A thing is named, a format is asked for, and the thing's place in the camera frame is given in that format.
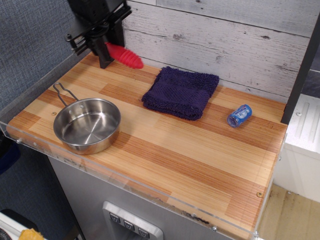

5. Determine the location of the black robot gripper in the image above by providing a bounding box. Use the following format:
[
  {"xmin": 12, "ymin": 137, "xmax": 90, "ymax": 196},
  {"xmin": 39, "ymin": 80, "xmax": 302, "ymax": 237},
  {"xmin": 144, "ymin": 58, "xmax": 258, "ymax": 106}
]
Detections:
[{"xmin": 65, "ymin": 0, "xmax": 132, "ymax": 68}]

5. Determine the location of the spoon with red handle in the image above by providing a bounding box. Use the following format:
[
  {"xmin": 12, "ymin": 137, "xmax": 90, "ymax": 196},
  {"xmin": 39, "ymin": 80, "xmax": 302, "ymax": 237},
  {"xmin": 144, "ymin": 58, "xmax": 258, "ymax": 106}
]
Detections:
[{"xmin": 105, "ymin": 42, "xmax": 144, "ymax": 69}]

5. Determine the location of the small steel pan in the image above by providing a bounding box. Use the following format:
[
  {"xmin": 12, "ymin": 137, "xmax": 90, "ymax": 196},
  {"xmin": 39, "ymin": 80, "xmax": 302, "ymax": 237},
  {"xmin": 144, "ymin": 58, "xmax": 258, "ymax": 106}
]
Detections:
[{"xmin": 53, "ymin": 82, "xmax": 122, "ymax": 155}]

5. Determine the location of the folded purple towel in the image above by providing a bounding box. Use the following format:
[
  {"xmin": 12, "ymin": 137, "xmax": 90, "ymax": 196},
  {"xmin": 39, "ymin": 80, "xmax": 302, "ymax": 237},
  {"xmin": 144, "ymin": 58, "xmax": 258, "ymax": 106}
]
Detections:
[{"xmin": 141, "ymin": 66, "xmax": 220, "ymax": 121}]

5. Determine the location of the silver toy fridge cabinet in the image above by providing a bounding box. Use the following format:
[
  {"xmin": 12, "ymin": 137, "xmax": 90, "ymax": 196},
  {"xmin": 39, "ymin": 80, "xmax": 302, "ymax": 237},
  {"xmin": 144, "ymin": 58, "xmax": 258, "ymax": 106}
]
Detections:
[{"xmin": 49, "ymin": 157, "xmax": 253, "ymax": 240}]

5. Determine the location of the small blue can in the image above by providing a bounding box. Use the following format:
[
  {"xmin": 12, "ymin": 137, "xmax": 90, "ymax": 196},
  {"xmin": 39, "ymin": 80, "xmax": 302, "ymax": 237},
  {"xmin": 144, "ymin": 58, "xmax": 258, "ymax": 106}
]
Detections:
[{"xmin": 227, "ymin": 104, "xmax": 253, "ymax": 128}]

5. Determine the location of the grey dispenser button panel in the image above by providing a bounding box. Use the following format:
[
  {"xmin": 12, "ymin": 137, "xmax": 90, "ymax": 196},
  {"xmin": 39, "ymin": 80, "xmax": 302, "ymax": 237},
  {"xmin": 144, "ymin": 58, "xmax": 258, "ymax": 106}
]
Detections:
[{"xmin": 102, "ymin": 201, "xmax": 164, "ymax": 240}]

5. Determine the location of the black and yellow object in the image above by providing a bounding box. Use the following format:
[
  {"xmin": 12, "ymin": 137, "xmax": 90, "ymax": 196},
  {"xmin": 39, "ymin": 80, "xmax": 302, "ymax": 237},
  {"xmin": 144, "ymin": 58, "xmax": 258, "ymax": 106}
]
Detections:
[{"xmin": 0, "ymin": 226, "xmax": 42, "ymax": 240}]

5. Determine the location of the white side cabinet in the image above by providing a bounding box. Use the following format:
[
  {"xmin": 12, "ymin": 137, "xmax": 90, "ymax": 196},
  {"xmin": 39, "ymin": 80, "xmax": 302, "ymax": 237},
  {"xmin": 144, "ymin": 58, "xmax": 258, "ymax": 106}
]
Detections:
[{"xmin": 273, "ymin": 94, "xmax": 320, "ymax": 202}]

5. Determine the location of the black right vertical post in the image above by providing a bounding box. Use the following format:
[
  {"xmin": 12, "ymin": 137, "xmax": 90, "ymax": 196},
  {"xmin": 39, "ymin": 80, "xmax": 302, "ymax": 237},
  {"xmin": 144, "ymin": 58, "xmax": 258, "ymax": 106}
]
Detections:
[{"xmin": 280, "ymin": 15, "xmax": 320, "ymax": 125}]

